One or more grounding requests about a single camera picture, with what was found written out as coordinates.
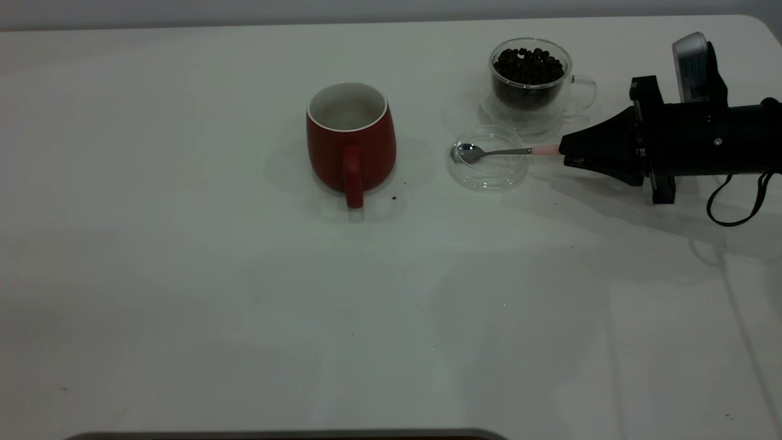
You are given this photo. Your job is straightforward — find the dark coffee beans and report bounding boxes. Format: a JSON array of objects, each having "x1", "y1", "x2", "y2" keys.
[{"x1": 492, "y1": 48, "x2": 565, "y2": 111}]

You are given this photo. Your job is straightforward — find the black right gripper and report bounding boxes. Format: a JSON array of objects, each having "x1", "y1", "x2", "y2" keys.
[{"x1": 558, "y1": 75, "x2": 766, "y2": 205}]

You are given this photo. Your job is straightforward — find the clear glass handled cup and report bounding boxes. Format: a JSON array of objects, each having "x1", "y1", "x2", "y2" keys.
[{"x1": 480, "y1": 37, "x2": 597, "y2": 136}]

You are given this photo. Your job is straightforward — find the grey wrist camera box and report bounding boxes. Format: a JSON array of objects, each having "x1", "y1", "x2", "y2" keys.
[{"x1": 671, "y1": 32, "x2": 729, "y2": 104}]

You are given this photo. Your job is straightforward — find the clear round glass dish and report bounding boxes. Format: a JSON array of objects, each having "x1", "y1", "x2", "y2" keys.
[{"x1": 446, "y1": 125, "x2": 531, "y2": 193}]

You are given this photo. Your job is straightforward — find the black looped cable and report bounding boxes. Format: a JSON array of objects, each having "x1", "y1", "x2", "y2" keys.
[{"x1": 706, "y1": 171, "x2": 778, "y2": 227}]

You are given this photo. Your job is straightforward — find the red ceramic mug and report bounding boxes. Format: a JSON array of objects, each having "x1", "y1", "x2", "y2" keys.
[{"x1": 305, "y1": 82, "x2": 398, "y2": 210}]

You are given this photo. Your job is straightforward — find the pink handled metal spoon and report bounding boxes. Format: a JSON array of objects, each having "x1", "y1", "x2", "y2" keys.
[{"x1": 456, "y1": 142, "x2": 561, "y2": 165}]

